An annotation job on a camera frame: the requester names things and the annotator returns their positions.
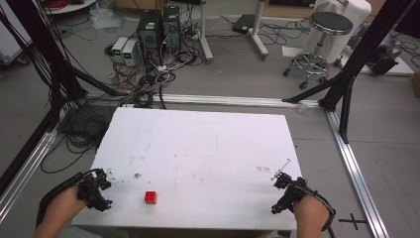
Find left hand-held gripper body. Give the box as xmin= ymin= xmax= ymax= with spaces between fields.
xmin=76 ymin=170 xmax=106 ymax=210

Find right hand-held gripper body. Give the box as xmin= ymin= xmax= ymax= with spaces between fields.
xmin=280 ymin=177 xmax=310 ymax=210

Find red cube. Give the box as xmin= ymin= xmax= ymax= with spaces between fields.
xmin=144 ymin=190 xmax=158 ymax=205

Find person's right hand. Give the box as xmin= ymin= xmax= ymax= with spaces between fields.
xmin=292 ymin=193 xmax=331 ymax=233

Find person's left hand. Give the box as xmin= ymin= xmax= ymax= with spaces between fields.
xmin=42 ymin=185 xmax=89 ymax=230

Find thin white stick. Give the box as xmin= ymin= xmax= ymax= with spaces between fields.
xmin=269 ymin=159 xmax=292 ymax=181

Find black brace strut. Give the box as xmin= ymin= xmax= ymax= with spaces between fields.
xmin=339 ymin=76 xmax=357 ymax=145

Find white power supply box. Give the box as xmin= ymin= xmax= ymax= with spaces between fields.
xmin=121 ymin=40 xmax=139 ymax=67
xmin=111 ymin=36 xmax=129 ymax=62

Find white stand leg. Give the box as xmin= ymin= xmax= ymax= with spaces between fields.
xmin=249 ymin=0 xmax=270 ymax=61
xmin=196 ymin=0 xmax=215 ymax=64

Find black round stool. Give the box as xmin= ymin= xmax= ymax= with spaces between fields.
xmin=282 ymin=11 xmax=355 ymax=91

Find large black computer tower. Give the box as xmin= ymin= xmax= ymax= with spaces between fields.
xmin=136 ymin=9 xmax=163 ymax=65

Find black device on board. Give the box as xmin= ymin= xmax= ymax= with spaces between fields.
xmin=367 ymin=39 xmax=404 ymax=76

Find flat black box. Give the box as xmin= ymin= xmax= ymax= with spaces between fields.
xmin=231 ymin=13 xmax=256 ymax=36

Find clear plastic bag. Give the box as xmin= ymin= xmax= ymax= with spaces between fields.
xmin=89 ymin=7 xmax=128 ymax=32

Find slim black computer tower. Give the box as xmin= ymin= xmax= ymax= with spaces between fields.
xmin=160 ymin=5 xmax=182 ymax=55

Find white round table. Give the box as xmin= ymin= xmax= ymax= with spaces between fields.
xmin=42 ymin=0 xmax=97 ymax=16

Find black coiled cables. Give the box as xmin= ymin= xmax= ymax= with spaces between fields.
xmin=40 ymin=104 xmax=119 ymax=175

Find aluminium floor rail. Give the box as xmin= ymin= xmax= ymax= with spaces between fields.
xmin=83 ymin=92 xmax=322 ymax=109
xmin=325 ymin=109 xmax=391 ymax=238
xmin=0 ymin=127 xmax=60 ymax=224

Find tangle of floor cables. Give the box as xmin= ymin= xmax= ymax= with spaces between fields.
xmin=103 ymin=29 xmax=206 ymax=110

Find black frame post with cables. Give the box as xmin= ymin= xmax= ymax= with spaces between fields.
xmin=0 ymin=0 xmax=127 ymax=133

